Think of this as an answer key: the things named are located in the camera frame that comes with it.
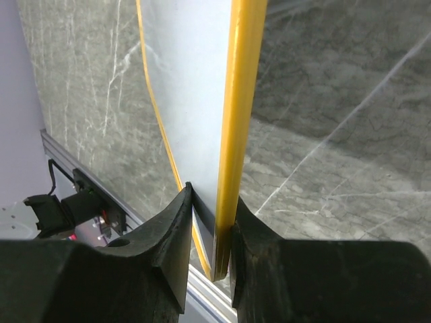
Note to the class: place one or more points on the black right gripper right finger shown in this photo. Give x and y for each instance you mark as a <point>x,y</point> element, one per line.
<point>273,279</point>

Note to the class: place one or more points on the yellow framed whiteboard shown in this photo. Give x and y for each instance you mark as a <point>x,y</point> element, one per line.
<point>200,62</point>

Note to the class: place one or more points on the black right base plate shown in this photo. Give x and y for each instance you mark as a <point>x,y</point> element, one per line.
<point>101,202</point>

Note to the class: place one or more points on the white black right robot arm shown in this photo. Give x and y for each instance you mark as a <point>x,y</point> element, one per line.
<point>43,215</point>

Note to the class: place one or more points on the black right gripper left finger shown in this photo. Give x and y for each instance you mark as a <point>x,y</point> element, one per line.
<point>140,277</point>

